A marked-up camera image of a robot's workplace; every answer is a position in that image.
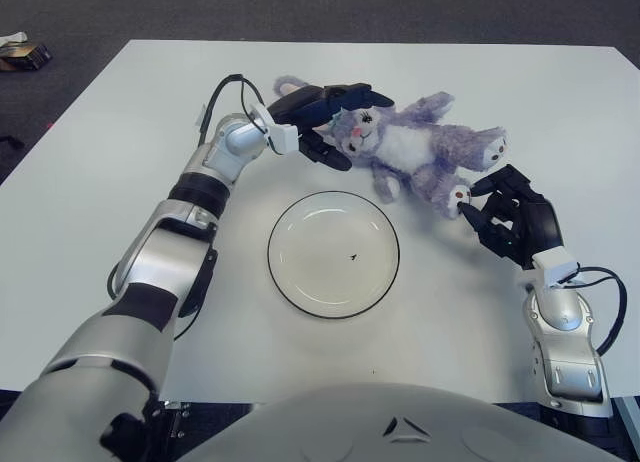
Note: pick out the white cloth on floor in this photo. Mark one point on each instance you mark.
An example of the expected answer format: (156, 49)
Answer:
(12, 38)

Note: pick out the white table leg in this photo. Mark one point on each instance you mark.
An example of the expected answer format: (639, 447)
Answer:
(630, 412)

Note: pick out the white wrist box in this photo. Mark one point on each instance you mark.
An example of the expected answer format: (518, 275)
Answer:
(555, 267)
(282, 138)

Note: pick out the purple plush bunny doll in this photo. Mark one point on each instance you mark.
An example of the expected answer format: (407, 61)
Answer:
(405, 142)

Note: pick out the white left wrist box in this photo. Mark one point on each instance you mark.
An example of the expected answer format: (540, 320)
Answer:
(282, 138)

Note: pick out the black box on floor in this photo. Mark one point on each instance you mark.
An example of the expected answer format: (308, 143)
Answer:
(27, 58)

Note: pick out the grey robot torso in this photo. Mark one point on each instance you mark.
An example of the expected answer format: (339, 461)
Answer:
(390, 427)

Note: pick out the metal table bracket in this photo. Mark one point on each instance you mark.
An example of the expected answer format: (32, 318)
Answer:
(175, 419)

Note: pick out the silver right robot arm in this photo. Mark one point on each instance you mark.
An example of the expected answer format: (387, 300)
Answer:
(565, 342)

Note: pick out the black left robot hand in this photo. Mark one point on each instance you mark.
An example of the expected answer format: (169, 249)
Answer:
(305, 107)

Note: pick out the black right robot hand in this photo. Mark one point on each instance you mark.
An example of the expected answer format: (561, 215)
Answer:
(535, 227)

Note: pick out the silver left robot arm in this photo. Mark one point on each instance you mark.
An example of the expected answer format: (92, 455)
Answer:
(165, 252)

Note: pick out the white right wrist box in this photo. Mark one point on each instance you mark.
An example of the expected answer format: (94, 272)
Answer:
(555, 267)

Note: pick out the white plate black rim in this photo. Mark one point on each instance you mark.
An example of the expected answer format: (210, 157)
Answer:
(325, 262)

